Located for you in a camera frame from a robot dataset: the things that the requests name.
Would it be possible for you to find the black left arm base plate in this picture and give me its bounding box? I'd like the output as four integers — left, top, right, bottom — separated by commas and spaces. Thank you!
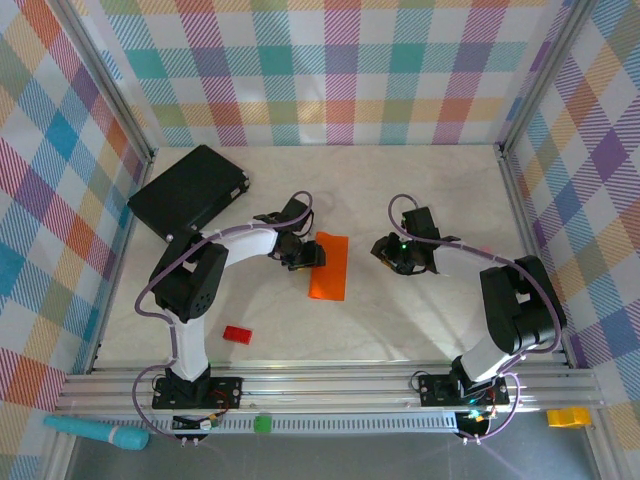
151, 375, 245, 411

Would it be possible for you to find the slotted grey cable duct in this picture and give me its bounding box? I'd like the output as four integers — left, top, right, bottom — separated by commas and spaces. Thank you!
172, 412, 461, 434

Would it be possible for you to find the aluminium side rail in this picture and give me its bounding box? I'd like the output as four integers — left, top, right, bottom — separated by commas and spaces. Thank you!
494, 144, 574, 369
87, 149, 156, 374

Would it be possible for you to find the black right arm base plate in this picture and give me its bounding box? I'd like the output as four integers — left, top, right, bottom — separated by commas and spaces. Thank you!
417, 372, 511, 407

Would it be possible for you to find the black flat case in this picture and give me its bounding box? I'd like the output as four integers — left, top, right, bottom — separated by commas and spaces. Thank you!
127, 144, 251, 245

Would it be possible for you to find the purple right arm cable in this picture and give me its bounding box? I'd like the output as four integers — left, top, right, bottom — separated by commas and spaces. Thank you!
389, 193, 564, 446

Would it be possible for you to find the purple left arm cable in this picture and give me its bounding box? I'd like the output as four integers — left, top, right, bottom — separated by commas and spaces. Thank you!
131, 190, 317, 444

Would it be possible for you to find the red plastic block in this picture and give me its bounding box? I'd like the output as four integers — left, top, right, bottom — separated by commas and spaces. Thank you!
222, 325, 254, 346

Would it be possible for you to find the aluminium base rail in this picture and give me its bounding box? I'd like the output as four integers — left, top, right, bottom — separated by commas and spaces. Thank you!
54, 367, 604, 414

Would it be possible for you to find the teal cylinder with white band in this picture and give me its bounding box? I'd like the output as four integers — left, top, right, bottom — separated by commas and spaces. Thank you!
43, 414, 150, 451

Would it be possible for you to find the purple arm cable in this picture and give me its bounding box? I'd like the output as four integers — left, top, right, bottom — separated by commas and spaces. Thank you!
389, 193, 564, 446
131, 190, 317, 444

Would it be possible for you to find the yellow plastic block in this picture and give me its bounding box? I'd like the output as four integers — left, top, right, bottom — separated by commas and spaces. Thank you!
546, 407, 592, 429

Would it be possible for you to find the aluminium frame post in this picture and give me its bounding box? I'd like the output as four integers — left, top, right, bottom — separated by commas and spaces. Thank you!
494, 0, 601, 161
49, 0, 157, 166

